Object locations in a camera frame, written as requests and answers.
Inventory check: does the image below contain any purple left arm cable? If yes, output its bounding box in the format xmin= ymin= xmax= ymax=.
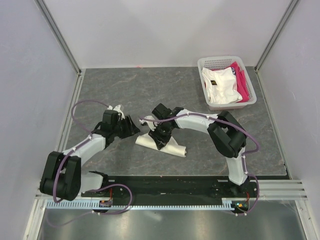
xmin=46 ymin=99 xmax=133 ymax=227

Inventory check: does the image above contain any white folded cloth in basket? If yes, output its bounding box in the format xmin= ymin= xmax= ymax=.
xmin=201 ymin=67 xmax=243 ymax=105

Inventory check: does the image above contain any pink cloth in basket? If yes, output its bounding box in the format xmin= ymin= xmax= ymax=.
xmin=228 ymin=61 xmax=250 ymax=103

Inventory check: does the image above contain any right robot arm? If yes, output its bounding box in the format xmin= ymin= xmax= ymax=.
xmin=148 ymin=103 xmax=248 ymax=197

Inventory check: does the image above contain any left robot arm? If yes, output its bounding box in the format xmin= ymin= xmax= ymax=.
xmin=39 ymin=110 xmax=141 ymax=203

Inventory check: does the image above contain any right aluminium frame post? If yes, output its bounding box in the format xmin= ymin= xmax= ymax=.
xmin=254 ymin=0 xmax=300 ymax=73

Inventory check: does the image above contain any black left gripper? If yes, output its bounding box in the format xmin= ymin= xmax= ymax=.
xmin=112 ymin=115 xmax=140 ymax=139

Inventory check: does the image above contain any left aluminium frame post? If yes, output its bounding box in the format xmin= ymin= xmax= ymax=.
xmin=35 ymin=0 xmax=82 ymax=75

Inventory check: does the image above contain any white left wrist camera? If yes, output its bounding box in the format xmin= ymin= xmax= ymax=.
xmin=107 ymin=104 xmax=125 ymax=120

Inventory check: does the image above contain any white plastic basket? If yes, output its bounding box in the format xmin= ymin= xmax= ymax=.
xmin=197 ymin=55 xmax=257 ymax=111

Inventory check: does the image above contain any light blue cable duct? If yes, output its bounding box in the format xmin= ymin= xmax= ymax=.
xmin=45 ymin=199 xmax=235 ymax=211

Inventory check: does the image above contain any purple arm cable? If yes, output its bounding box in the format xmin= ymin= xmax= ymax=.
xmin=46 ymin=99 xmax=133 ymax=227
xmin=141 ymin=113 xmax=261 ymax=217

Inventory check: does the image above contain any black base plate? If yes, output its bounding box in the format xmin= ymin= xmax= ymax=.
xmin=81 ymin=175 xmax=258 ymax=206

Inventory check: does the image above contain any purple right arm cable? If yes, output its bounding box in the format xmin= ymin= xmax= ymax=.
xmin=141 ymin=113 xmax=261 ymax=217

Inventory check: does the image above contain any cream cloth napkin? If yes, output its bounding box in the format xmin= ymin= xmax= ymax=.
xmin=135 ymin=133 xmax=187 ymax=158

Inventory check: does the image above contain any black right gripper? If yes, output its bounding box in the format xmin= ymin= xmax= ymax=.
xmin=148 ymin=123 xmax=174 ymax=150

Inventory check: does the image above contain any aluminium frame post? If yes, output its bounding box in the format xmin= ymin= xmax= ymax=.
xmin=35 ymin=0 xmax=82 ymax=75
xmin=254 ymin=0 xmax=300 ymax=73

